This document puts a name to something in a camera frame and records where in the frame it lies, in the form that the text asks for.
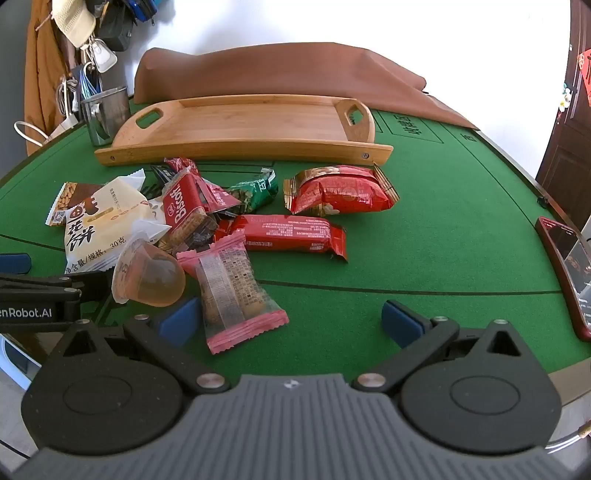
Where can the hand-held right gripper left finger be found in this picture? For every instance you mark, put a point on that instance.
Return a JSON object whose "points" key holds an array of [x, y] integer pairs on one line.
{"points": [[178, 321]]}

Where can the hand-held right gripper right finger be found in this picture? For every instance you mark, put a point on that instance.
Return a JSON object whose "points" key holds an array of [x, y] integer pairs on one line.
{"points": [[400, 321]]}

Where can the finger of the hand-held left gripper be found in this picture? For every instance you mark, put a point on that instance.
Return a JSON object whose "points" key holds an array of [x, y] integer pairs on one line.
{"points": [[37, 295], [14, 263]]}

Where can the clear jelly cup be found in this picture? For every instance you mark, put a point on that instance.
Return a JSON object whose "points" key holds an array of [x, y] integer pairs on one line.
{"points": [[152, 277]]}

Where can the pink-edged clear snack packet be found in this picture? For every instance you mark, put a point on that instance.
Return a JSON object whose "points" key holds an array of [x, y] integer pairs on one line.
{"points": [[231, 286]]}

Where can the brown almond snack packet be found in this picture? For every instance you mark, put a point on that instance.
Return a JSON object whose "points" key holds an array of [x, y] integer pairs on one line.
{"points": [[74, 194]]}

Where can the white pastry packet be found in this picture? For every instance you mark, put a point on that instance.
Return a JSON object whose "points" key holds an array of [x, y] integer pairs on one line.
{"points": [[106, 217]]}

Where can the red biscuit packet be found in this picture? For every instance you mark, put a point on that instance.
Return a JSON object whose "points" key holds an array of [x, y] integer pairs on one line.
{"points": [[182, 205]]}

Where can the long red bar packet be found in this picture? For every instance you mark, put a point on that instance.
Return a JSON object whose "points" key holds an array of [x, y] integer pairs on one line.
{"points": [[286, 233]]}

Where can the red gold-edged snack packet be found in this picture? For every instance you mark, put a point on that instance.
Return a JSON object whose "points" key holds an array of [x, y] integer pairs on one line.
{"points": [[337, 191]]}

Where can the green snack packet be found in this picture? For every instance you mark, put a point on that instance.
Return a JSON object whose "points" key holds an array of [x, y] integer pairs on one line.
{"points": [[251, 191]]}

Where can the wooden tray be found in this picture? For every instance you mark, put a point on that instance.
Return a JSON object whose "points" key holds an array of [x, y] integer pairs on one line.
{"points": [[258, 120]]}

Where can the white plastic object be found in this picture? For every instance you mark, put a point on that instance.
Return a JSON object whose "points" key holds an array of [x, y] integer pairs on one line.
{"points": [[14, 360]]}

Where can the pink-red snack packet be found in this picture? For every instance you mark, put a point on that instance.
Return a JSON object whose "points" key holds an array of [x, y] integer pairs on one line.
{"points": [[219, 198]]}

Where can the black snack packet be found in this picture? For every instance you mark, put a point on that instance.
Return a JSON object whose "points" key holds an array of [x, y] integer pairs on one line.
{"points": [[159, 177]]}

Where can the white power adapter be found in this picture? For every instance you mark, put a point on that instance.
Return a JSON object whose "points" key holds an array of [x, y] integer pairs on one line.
{"points": [[64, 127]]}

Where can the small red snack packet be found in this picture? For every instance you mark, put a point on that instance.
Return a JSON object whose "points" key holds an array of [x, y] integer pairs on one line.
{"points": [[180, 165]]}

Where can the metal cup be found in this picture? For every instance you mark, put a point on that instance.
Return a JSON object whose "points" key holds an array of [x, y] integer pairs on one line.
{"points": [[104, 115]]}

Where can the white hanging pouch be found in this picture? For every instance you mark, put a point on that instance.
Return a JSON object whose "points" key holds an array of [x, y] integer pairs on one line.
{"points": [[104, 55]]}

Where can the brown door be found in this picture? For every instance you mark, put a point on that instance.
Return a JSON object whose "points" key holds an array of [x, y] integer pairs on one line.
{"points": [[563, 161]]}

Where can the beige hat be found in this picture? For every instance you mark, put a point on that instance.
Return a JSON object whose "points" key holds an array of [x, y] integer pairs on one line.
{"points": [[74, 23]]}

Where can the dark hanging bags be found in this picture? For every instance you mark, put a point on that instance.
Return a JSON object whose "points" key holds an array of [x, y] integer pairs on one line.
{"points": [[120, 23]]}

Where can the brown cloth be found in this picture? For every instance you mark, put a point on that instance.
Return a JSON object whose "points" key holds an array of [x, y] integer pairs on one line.
{"points": [[277, 69]]}

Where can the white flower decoration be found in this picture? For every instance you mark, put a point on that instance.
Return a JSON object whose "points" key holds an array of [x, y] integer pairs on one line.
{"points": [[564, 97]]}

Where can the red door decoration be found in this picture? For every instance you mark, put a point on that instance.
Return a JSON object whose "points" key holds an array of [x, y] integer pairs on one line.
{"points": [[585, 76]]}

